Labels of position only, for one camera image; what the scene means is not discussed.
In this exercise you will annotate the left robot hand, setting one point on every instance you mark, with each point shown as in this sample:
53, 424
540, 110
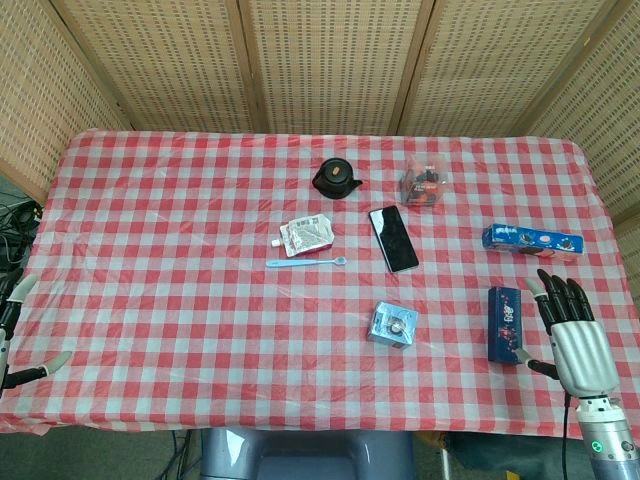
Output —
15, 305

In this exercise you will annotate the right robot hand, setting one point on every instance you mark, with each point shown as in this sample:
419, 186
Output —
582, 350

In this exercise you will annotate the small light blue box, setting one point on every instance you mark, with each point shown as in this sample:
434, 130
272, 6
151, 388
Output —
393, 323

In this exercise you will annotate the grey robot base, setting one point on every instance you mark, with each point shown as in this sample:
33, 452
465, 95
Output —
305, 452

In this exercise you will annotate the dark blue tall box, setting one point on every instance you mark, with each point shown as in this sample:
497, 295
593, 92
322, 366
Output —
504, 324

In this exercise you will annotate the blue cookie box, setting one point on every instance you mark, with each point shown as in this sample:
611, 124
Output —
532, 242

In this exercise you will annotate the red white checkered tablecloth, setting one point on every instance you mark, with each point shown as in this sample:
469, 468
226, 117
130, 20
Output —
200, 325

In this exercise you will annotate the black smartphone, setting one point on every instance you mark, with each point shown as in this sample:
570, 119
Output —
393, 238

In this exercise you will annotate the clear bag of snacks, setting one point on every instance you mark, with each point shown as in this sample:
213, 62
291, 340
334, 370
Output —
422, 182

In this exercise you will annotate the light blue toothbrush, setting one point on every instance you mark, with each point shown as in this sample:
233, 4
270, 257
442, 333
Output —
305, 262

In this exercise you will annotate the silver spout pouch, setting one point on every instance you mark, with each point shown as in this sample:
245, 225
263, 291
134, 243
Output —
307, 234

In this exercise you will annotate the black teapot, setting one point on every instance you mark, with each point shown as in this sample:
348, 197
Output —
335, 178

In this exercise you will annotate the bamboo folding screen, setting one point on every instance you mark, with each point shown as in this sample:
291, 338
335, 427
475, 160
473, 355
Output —
320, 65

